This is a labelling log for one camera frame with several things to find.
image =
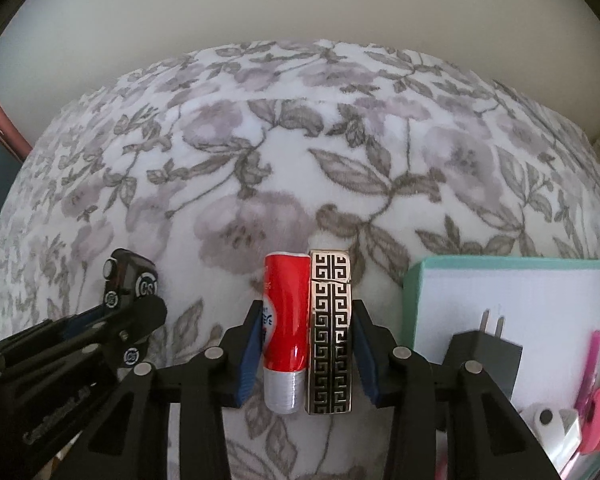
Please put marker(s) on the teal box with white inside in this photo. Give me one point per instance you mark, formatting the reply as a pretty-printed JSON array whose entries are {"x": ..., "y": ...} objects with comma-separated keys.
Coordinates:
[{"x": 515, "y": 300}]

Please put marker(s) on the floral printed blanket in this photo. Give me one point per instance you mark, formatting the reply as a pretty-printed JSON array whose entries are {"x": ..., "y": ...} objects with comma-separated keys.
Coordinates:
[{"x": 280, "y": 160}]

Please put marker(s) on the gold black patterned lighter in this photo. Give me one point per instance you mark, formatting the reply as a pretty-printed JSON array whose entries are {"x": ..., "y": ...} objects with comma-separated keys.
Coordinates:
[{"x": 328, "y": 332}]

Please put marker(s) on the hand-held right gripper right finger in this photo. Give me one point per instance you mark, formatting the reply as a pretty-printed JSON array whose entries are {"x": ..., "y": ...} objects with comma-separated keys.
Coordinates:
[{"x": 367, "y": 365}]

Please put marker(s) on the pink bar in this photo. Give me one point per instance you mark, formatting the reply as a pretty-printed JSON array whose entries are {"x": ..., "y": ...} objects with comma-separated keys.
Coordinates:
[{"x": 2, "y": 122}]

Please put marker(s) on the black charger plug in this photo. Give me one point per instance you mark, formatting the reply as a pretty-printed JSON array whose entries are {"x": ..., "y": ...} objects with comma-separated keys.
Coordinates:
[{"x": 490, "y": 360}]

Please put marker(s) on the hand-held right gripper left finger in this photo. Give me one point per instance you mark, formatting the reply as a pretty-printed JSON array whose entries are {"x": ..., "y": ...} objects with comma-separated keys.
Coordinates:
[{"x": 245, "y": 365}]

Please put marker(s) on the red and silver tube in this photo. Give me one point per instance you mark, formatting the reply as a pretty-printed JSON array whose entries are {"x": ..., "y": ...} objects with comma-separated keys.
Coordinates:
[{"x": 282, "y": 330}]

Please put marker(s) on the white charger plug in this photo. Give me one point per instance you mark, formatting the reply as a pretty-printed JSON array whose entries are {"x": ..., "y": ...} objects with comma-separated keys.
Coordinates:
[{"x": 566, "y": 437}]

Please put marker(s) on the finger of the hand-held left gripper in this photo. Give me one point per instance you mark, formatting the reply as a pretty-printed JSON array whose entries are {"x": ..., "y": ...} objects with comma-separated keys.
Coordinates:
[
  {"x": 107, "y": 352},
  {"x": 130, "y": 317}
]

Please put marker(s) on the purple pink tube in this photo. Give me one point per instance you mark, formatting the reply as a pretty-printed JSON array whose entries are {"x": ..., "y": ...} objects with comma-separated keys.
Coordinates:
[{"x": 591, "y": 365}]

